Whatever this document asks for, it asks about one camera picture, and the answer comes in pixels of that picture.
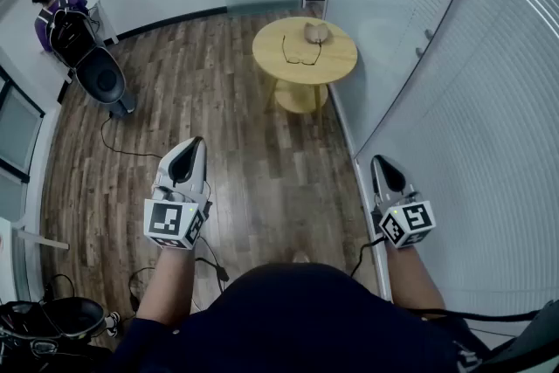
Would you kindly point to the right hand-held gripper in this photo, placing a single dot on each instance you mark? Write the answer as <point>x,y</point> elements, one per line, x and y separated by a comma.
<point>415,218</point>

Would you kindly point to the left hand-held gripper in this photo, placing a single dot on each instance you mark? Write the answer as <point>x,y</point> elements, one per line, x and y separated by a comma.
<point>163,218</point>

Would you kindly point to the black-framed eyeglasses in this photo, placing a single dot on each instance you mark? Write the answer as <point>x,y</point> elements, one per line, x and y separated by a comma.
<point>300,60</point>

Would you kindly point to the person's left forearm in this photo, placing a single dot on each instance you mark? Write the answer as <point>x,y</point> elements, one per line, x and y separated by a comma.
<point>170,288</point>

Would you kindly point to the black shoulder bag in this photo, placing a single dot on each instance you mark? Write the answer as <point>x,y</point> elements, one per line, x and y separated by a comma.
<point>524,340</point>

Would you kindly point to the person's right forearm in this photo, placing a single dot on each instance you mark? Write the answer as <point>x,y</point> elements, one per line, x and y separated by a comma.
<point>410,279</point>

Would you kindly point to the beige glasses case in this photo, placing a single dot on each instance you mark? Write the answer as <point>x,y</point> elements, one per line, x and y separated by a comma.
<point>315,32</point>

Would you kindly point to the metal glass door knob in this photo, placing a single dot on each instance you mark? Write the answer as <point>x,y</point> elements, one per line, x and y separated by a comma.
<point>429,34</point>
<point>420,52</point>

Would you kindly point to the round wooden side table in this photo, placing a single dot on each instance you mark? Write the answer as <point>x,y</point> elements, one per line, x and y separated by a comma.
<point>332,57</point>

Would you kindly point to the white table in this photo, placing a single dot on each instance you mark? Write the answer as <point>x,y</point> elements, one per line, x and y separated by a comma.
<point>105,19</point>
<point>43,241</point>

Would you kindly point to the black framed window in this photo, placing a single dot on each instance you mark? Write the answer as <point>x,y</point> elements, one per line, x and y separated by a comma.
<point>17,131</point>

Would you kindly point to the person's dark blue shirt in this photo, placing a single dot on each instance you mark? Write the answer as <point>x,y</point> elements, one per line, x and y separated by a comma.
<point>284,319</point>

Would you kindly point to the black backpack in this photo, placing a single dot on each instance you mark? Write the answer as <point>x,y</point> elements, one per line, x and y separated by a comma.
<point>70,35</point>

